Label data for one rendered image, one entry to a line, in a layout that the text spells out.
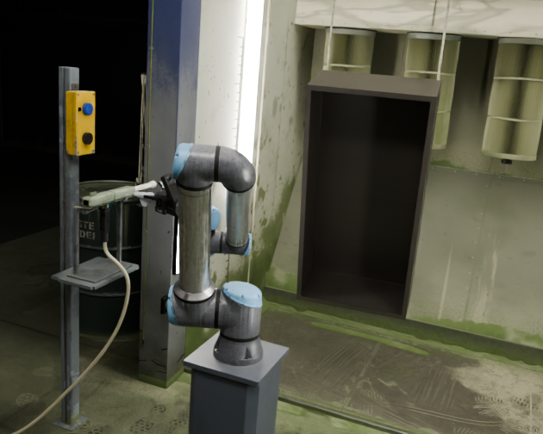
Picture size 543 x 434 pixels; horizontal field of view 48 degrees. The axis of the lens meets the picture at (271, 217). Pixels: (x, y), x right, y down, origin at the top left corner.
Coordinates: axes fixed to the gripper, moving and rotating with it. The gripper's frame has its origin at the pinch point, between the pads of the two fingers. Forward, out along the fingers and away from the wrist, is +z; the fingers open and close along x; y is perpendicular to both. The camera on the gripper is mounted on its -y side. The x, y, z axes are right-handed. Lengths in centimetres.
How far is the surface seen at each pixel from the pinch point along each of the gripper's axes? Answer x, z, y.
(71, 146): -13.4, 27.4, -13.5
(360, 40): 209, 9, -31
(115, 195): -5.2, 12.6, 6.4
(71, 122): -11.6, 29.0, -22.9
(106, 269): -14.3, 10.1, 38.5
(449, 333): 165, -102, 129
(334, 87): 85, -38, -34
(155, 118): 40, 32, -11
